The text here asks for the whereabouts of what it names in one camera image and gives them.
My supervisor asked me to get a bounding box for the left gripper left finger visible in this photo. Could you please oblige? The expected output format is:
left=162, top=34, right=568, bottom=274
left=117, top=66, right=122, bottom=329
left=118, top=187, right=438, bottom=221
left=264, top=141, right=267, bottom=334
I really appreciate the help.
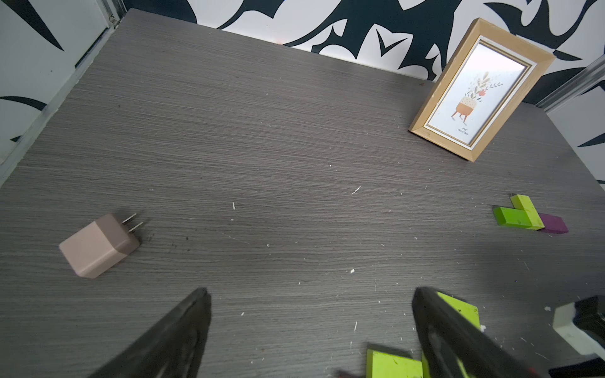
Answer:
left=92, top=288, right=211, bottom=377

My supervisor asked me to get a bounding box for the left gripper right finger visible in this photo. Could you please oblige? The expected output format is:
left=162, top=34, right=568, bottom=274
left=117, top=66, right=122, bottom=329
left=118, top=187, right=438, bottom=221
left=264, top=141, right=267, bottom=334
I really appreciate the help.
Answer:
left=412, top=287, right=539, bottom=377

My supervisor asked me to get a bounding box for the purple block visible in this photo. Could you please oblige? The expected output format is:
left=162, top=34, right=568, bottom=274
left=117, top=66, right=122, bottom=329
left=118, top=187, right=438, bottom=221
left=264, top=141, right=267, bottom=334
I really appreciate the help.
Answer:
left=539, top=214, right=569, bottom=235

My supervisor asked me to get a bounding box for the lime block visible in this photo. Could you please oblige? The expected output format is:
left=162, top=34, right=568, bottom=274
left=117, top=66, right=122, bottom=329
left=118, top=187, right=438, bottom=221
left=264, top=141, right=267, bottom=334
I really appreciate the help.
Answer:
left=366, top=349, right=423, bottom=378
left=437, top=292, right=481, bottom=329
left=422, top=353, right=431, bottom=378
left=510, top=195, right=545, bottom=231

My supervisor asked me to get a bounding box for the green block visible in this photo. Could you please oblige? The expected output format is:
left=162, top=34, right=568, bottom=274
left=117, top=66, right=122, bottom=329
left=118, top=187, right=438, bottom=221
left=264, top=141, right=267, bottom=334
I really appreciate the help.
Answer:
left=493, top=206, right=533, bottom=229

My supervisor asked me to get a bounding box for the lime block top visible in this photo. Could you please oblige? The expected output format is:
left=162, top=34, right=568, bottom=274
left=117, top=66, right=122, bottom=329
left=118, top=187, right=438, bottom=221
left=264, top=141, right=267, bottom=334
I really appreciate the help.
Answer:
left=437, top=292, right=481, bottom=329

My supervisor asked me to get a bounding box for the pink wall charger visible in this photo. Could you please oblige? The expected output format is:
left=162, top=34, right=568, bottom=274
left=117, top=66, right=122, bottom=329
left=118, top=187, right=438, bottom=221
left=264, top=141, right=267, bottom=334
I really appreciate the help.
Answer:
left=58, top=213, right=143, bottom=279

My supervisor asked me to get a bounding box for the wooden picture frame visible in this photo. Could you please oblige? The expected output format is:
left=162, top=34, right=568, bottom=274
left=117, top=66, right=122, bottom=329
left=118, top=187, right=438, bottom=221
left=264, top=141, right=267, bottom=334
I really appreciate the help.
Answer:
left=409, top=18, right=556, bottom=162

